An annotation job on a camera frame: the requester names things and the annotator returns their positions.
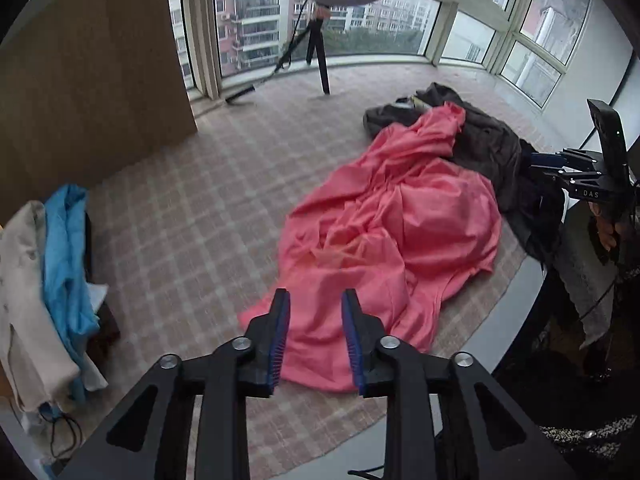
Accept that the beige folded garment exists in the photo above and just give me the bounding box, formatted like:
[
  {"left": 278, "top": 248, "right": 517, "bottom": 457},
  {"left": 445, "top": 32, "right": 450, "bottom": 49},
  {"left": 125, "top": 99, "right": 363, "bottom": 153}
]
[{"left": 1, "top": 200, "right": 80, "bottom": 413}]

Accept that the dark grey garment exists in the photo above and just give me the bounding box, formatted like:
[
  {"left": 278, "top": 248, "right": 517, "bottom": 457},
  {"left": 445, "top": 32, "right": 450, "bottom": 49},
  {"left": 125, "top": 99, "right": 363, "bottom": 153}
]
[{"left": 363, "top": 82, "right": 565, "bottom": 266}]

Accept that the blue folded garment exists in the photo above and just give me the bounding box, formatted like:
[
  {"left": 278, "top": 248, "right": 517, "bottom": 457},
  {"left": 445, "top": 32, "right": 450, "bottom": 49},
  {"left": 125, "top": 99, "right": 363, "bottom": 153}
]
[{"left": 43, "top": 184, "right": 100, "bottom": 370}]

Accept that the large wooden board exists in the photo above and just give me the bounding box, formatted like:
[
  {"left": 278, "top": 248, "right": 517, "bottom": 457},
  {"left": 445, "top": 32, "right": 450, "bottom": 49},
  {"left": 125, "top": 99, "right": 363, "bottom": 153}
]
[{"left": 1, "top": 0, "right": 196, "bottom": 221}]

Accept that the right hand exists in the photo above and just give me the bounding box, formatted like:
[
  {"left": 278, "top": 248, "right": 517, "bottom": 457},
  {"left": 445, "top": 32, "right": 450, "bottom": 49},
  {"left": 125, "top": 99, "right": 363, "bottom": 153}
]
[{"left": 589, "top": 203, "right": 623, "bottom": 252}]

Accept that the pink t-shirt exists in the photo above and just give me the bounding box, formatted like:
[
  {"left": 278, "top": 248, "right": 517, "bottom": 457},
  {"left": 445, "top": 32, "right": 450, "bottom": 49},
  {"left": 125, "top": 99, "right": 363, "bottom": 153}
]
[{"left": 237, "top": 101, "right": 504, "bottom": 394}]

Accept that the plaid pink table mat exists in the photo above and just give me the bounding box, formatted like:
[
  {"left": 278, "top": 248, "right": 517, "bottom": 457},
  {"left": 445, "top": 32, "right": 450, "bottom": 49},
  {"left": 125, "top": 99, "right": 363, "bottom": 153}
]
[{"left": 29, "top": 62, "right": 557, "bottom": 480}]

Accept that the black tripod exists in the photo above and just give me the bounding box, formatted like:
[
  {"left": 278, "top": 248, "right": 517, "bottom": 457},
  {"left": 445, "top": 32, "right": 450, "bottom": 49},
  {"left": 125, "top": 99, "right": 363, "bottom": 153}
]
[{"left": 306, "top": 6, "right": 331, "bottom": 96}]

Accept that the black power cable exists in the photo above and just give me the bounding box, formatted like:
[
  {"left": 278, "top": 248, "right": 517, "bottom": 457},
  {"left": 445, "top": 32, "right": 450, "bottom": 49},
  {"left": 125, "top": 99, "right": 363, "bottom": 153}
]
[{"left": 39, "top": 404, "right": 84, "bottom": 461}]

